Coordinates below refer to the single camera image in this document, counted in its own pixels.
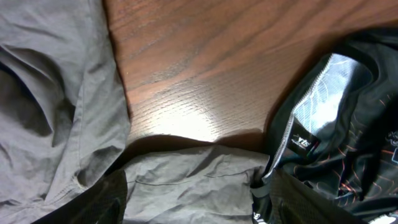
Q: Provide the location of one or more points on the grey shorts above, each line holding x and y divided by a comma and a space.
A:
64, 122

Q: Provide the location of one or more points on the black patterned jersey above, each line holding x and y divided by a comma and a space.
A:
336, 131

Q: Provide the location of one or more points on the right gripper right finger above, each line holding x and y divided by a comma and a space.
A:
295, 203

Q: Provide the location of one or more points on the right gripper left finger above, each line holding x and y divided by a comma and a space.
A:
103, 203

